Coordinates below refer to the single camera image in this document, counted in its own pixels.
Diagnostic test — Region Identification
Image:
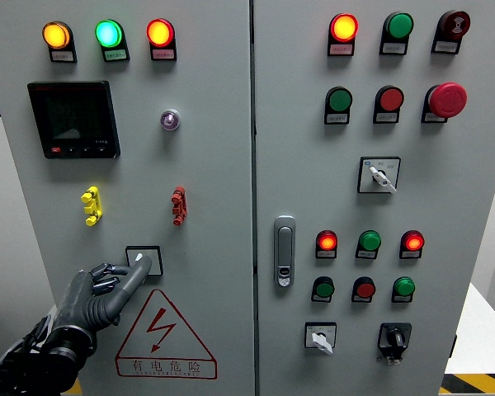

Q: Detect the small red push button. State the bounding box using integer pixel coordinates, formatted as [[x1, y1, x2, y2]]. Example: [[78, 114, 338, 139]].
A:
[[351, 276, 377, 299]]

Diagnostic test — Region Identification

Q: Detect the dark red buzzer lamp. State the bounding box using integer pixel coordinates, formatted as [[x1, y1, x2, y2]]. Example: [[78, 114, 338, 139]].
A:
[[438, 10, 472, 40]]

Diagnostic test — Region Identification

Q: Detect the small green push button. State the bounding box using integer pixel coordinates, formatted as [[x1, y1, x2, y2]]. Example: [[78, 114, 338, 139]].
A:
[[312, 276, 336, 299]]

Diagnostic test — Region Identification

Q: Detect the white handle switch small plate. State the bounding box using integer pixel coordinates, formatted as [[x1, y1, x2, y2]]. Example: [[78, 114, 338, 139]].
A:
[[304, 322, 337, 356]]

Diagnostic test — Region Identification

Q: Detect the pale grey cabinet door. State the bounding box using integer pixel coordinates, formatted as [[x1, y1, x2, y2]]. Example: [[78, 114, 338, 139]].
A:
[[0, 0, 256, 396]]

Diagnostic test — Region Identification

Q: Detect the small yellow handle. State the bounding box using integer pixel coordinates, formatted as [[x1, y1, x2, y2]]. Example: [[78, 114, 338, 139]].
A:
[[80, 186, 104, 227]]

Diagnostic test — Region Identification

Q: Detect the red warning triangle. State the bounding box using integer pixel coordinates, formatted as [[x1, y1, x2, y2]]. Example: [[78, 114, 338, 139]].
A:
[[115, 288, 219, 380]]

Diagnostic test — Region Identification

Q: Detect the white handle turn switch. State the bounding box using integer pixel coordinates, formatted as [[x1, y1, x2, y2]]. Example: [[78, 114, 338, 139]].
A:
[[125, 245, 165, 278]]

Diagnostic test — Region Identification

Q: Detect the yellow lit round lamp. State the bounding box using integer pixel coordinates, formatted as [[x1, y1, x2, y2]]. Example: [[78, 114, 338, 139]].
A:
[[42, 21, 73, 50]]

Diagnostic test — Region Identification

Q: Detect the white handle switch large plate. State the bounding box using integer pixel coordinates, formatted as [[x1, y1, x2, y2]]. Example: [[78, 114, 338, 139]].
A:
[[356, 156, 402, 195]]

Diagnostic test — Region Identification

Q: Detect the white round lamp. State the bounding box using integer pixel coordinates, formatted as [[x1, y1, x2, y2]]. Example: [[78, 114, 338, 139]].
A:
[[160, 108, 182, 132]]

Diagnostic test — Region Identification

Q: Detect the grey cabinet door with lock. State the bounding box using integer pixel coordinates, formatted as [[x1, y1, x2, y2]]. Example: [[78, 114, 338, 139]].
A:
[[253, 0, 495, 396]]

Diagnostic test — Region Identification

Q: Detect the black display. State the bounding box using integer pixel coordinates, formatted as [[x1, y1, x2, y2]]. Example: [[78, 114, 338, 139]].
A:
[[27, 80, 121, 160]]

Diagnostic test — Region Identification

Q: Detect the large dark green lamp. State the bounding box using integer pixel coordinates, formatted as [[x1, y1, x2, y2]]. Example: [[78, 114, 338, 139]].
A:
[[383, 12, 415, 40]]

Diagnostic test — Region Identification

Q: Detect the silver door lock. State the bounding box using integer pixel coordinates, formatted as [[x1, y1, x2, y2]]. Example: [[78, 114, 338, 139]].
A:
[[273, 214, 297, 289]]

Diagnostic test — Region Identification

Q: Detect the large green push button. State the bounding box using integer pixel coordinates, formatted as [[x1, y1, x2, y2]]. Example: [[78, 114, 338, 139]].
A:
[[326, 86, 354, 112]]

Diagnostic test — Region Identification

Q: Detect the red lit round lamp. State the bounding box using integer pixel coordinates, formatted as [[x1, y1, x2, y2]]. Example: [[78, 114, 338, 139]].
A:
[[329, 12, 360, 43], [146, 18, 176, 48]]

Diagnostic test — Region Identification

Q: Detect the bright green lit lamp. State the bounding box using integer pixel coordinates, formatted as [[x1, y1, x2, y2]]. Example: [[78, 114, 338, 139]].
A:
[[95, 19, 125, 49]]

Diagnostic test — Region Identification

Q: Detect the small green lamp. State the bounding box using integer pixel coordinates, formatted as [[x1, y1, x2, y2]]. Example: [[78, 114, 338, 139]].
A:
[[392, 276, 416, 298], [357, 229, 382, 252]]

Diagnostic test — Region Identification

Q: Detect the black handle turn switch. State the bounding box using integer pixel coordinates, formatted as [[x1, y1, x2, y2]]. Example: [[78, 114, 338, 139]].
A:
[[375, 323, 413, 366]]

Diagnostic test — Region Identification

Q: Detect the large red stop button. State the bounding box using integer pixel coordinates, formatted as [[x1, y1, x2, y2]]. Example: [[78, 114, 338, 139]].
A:
[[427, 82, 469, 119]]

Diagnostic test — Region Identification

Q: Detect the small red lit lamp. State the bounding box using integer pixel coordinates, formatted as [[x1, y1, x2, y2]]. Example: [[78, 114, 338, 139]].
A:
[[399, 229, 426, 252], [316, 229, 338, 252]]

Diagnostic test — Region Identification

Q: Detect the large red push button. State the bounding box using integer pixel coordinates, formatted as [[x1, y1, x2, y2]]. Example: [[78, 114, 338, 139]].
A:
[[375, 85, 405, 112]]

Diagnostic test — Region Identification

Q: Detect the small red handle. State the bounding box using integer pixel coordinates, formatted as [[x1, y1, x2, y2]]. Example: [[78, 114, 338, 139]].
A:
[[171, 186, 188, 227]]

